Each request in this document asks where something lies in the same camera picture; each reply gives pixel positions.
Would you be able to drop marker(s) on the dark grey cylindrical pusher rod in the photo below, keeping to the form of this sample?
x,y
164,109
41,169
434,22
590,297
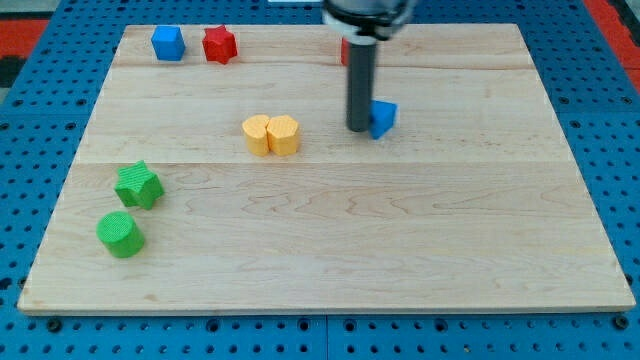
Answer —
x,y
361,63

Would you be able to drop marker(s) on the blue triangle block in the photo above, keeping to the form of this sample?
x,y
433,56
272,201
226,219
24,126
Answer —
x,y
382,118

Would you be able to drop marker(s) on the red block behind rod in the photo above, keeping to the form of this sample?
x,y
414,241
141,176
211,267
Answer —
x,y
344,54

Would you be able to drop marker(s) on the yellow hexagon block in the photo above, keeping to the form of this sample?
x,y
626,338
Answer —
x,y
283,133

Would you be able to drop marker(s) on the yellow half-round block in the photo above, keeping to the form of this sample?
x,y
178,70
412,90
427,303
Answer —
x,y
255,132

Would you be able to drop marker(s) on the red star block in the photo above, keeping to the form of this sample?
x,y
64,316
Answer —
x,y
219,44

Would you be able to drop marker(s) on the blue cube block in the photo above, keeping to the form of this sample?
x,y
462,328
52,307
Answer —
x,y
168,43

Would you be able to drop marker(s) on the wooden board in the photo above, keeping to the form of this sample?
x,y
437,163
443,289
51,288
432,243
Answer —
x,y
471,203

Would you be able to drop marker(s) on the green star block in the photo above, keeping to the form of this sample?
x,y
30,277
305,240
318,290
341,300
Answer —
x,y
138,186

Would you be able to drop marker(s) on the green cylinder block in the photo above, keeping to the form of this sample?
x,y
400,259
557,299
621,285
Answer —
x,y
120,235

